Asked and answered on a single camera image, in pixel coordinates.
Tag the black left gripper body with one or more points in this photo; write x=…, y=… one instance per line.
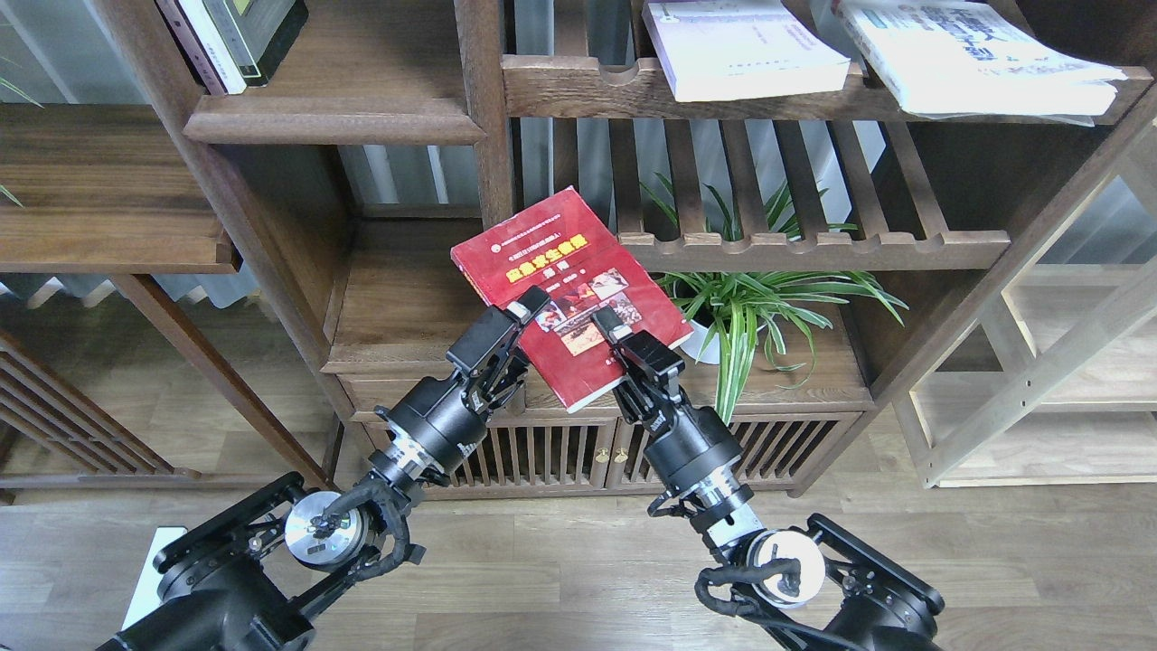
x=439, y=423

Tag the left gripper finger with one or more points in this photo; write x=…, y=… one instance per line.
x=526, y=307

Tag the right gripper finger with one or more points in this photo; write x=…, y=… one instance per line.
x=610, y=325

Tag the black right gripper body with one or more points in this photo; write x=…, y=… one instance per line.
x=690, y=449

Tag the red cover book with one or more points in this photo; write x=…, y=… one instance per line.
x=561, y=246

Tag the white book Chinese title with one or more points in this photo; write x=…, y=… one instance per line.
x=957, y=58

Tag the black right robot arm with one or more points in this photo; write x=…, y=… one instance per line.
x=818, y=588

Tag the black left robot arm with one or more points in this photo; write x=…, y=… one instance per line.
x=256, y=576

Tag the white plant pot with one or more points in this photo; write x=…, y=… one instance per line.
x=702, y=346

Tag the dark wooden bookshelf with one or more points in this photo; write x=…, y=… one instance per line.
x=395, y=129

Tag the pale purple white book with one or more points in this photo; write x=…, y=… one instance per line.
x=734, y=50

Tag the white metal bar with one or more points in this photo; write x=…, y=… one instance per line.
x=145, y=595

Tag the dark green black book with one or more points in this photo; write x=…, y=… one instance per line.
x=258, y=34

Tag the white spine book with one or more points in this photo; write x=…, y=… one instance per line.
x=215, y=47

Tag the light wooden shelf frame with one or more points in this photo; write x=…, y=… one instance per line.
x=1070, y=397

